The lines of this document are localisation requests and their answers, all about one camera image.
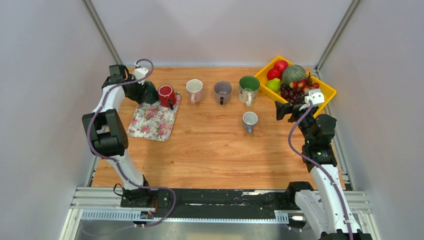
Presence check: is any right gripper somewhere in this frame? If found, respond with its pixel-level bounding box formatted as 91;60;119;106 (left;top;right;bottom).
274;96;316;144

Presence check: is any dark green mug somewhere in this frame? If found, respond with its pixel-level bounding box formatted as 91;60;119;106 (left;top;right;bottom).
142;80;159;104

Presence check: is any grey blue mug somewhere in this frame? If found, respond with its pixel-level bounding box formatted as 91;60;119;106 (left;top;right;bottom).
242;111;259;135

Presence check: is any cream floral mug green inside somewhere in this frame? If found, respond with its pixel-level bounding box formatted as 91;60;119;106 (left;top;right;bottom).
237;75;260;107

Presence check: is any pink faceted mug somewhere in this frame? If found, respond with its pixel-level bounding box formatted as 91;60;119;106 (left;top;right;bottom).
185;79;204;104

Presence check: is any mauve mug black handle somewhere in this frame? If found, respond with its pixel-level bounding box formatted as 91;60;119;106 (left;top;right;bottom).
213;81;232;106

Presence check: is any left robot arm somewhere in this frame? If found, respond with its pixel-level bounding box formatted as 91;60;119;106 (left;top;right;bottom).
82;64;153;208

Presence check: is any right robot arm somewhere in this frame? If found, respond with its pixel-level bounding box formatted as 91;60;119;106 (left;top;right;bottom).
275;101;372;240

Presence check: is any right arm base link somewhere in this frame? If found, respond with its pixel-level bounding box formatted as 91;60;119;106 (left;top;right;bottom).
286;181;327;239

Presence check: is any red mug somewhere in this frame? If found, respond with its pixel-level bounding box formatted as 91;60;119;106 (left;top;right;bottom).
157;85;177;110

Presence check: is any dark purple grape bunch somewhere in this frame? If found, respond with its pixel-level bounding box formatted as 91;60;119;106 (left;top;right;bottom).
280;84;304;105

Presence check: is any green pear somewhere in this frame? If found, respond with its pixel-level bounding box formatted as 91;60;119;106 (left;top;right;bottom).
266;78;281;93

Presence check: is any red cherry cluster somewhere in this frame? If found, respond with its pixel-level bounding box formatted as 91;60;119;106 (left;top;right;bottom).
289;78;320;92

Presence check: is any floral serving tray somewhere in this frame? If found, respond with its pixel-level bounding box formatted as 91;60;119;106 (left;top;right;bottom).
127;92;182;142

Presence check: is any red apple lower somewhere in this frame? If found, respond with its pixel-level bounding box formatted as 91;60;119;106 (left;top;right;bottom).
266;68;282;81

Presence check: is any red apple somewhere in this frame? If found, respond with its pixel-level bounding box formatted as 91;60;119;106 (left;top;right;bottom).
266;68;282;81
273;60;289;72

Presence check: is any green melon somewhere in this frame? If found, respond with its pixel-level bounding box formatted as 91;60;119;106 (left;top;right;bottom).
282;64;307;85

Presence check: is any red apple upper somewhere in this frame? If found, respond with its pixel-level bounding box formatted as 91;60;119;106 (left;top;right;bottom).
273;60;289;72

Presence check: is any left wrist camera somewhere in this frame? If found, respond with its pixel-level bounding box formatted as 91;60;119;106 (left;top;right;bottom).
132;64;150;85

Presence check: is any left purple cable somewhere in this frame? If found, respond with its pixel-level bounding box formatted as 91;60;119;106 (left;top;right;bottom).
85;58;177;228

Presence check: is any purple cable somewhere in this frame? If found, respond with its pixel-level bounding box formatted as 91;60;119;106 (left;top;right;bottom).
85;58;177;228
287;100;355;240

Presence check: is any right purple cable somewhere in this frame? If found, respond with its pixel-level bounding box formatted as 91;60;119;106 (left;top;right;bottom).
287;100;355;240

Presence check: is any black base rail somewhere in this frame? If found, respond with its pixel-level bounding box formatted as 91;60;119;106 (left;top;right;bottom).
119;188;299;220

